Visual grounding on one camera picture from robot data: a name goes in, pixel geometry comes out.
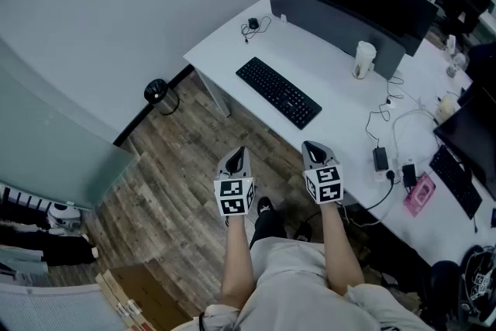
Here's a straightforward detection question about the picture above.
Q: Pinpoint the white paper cup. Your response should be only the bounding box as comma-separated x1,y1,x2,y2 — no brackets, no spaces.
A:
351,40,377,81

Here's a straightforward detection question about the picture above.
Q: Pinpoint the thin black cable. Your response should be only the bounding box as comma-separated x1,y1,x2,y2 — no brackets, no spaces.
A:
366,75,406,147

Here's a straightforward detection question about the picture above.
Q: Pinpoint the person's black shoe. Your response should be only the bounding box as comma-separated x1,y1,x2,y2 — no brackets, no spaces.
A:
257,196,274,216

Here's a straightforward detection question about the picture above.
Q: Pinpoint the dark grey desk divider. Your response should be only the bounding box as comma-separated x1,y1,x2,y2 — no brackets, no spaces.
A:
267,0,407,81

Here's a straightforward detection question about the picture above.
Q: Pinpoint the person's black trouser leg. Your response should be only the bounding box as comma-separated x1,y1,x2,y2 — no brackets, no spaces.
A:
250,207,288,250

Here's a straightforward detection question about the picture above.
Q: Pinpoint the brown cardboard box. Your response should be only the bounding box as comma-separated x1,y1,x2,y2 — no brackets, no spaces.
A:
95,263,195,331

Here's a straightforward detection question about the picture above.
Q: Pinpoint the white power strip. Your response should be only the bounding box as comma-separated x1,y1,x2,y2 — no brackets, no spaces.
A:
374,157,418,183

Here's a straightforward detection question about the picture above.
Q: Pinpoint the clear plastic bottle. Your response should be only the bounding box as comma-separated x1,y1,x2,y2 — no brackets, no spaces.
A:
445,52,466,78

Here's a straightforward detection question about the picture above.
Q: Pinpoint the person's left forearm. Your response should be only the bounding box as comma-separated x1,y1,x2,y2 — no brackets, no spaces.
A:
219,213,257,310

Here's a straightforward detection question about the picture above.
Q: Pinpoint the pink tissue packet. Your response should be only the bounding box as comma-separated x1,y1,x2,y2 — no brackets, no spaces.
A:
403,172,437,218

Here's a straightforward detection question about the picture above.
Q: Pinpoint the person's white shirt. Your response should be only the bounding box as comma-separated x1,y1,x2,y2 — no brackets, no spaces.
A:
170,236,435,331

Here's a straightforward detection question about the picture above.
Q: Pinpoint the black adapter power cable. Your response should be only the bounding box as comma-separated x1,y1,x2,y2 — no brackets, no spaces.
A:
340,170,396,224

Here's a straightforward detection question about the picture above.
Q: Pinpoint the compact black keyboard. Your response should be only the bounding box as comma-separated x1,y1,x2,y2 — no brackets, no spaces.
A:
429,144,484,221

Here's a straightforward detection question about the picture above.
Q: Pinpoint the person's right forearm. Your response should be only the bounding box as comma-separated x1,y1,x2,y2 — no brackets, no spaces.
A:
319,201,366,298

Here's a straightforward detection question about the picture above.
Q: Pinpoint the white round appliance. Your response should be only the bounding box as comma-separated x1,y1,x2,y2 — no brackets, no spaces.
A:
48,201,82,229

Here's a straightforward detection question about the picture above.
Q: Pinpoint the black mouse cable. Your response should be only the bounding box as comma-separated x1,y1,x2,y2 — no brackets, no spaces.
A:
240,15,272,46

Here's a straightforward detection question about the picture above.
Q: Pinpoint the tilted black monitor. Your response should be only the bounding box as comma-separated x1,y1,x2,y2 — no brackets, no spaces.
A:
432,87,496,202

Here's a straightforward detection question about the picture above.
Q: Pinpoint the frosted glass partition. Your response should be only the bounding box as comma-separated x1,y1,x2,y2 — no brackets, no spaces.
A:
0,38,139,212

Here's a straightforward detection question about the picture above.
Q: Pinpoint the dark clothes pile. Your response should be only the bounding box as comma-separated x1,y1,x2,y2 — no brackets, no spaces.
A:
0,222,98,267

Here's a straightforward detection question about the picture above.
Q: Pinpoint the black lidded trash bin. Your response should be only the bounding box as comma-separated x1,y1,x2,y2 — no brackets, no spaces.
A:
143,78,181,116

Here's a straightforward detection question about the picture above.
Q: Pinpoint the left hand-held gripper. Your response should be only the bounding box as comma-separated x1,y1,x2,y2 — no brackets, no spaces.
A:
212,146,257,218

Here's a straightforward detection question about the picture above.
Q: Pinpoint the pale yellow pouch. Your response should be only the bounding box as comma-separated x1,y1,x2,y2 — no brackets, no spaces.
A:
436,95,456,121

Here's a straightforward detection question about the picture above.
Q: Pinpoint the black power adapter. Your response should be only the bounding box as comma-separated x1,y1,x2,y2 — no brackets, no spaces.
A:
372,146,390,172

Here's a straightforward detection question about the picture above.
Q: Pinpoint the black plug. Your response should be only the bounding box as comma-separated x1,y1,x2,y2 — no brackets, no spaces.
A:
401,163,418,189

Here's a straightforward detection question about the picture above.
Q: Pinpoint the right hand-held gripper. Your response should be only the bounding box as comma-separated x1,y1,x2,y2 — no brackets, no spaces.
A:
301,140,346,205

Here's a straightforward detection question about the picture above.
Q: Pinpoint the white cable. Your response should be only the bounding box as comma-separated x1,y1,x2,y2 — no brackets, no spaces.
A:
391,108,441,167

